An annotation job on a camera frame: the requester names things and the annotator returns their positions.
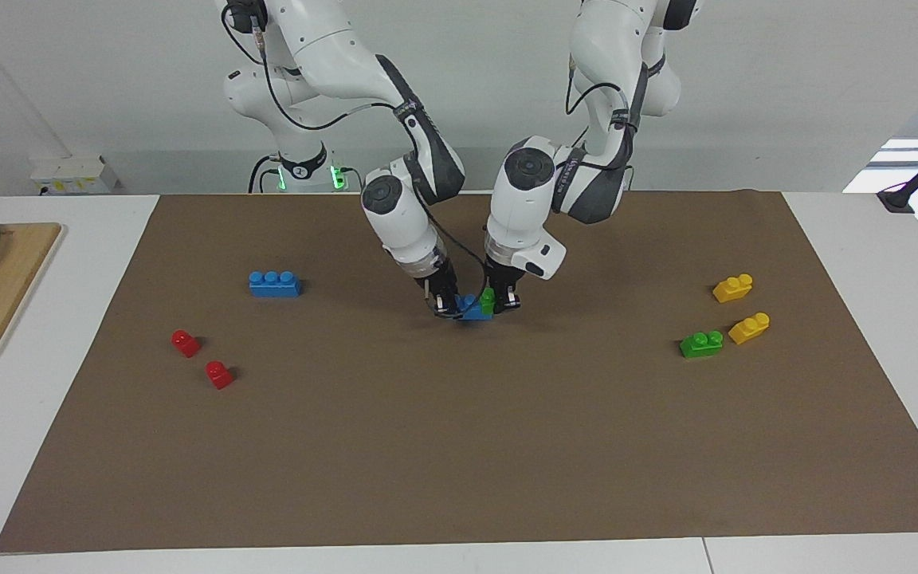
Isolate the white power strip box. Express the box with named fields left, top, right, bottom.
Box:
left=29, top=155, right=120, bottom=195

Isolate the wooden cutting board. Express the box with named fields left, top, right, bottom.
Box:
left=0, top=222, right=64, bottom=369

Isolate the yellow toy brick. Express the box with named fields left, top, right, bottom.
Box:
left=712, top=273, right=754, bottom=305
left=728, top=312, right=771, bottom=346

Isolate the green brick with white stickers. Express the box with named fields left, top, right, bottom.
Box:
left=680, top=330, right=725, bottom=359

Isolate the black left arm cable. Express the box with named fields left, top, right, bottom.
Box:
left=565, top=68, right=637, bottom=172

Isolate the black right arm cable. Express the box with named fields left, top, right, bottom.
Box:
left=220, top=0, right=492, bottom=320

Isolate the blue three-stud toy brick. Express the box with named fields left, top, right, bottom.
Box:
left=249, top=271, right=302, bottom=299
left=456, top=294, right=495, bottom=322

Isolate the brown table mat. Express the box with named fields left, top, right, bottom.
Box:
left=0, top=190, right=918, bottom=553

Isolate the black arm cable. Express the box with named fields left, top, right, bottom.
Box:
left=220, top=0, right=492, bottom=320
left=565, top=68, right=637, bottom=172

